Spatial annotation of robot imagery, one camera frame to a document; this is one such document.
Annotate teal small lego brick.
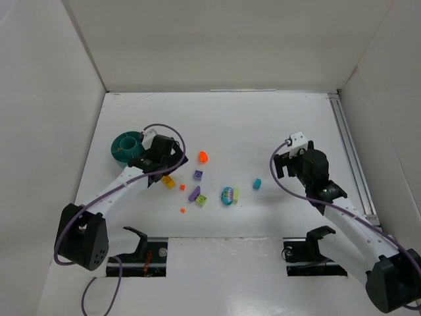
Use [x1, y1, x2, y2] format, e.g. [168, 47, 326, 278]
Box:
[253, 178, 262, 190]

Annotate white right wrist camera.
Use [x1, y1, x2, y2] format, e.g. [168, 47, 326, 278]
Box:
[286, 131, 309, 159]

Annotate teal printed oval lego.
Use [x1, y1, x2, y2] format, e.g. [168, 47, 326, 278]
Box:
[221, 187, 234, 206]

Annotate purple curved lego piece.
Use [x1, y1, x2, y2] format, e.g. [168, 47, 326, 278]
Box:
[188, 186, 201, 202]

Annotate lime green square lego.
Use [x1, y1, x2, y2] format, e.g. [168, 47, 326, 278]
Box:
[195, 194, 207, 207]

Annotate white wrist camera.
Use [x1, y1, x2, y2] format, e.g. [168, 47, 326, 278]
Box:
[286, 131, 309, 159]
[141, 128, 157, 143]

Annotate orange dome lego piece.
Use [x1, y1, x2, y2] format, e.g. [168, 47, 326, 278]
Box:
[198, 151, 209, 164]

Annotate purple square lego brick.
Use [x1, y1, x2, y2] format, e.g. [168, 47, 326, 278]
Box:
[193, 170, 203, 181]

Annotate teal round divided container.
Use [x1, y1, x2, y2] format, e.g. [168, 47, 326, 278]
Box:
[111, 131, 145, 167]

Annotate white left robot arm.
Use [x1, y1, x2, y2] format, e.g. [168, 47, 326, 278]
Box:
[53, 135, 188, 271]

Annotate yellow lego brick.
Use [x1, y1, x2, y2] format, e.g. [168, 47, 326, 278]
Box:
[162, 176, 176, 190]

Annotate aluminium rail right side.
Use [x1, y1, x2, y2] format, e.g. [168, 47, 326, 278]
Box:
[328, 93, 382, 228]

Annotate pale green lego brick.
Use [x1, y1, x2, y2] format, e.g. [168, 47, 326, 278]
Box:
[233, 188, 239, 203]

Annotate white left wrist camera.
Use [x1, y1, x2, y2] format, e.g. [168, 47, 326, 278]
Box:
[141, 128, 157, 143]

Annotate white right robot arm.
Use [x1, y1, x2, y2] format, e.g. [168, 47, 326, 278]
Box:
[269, 136, 420, 313]

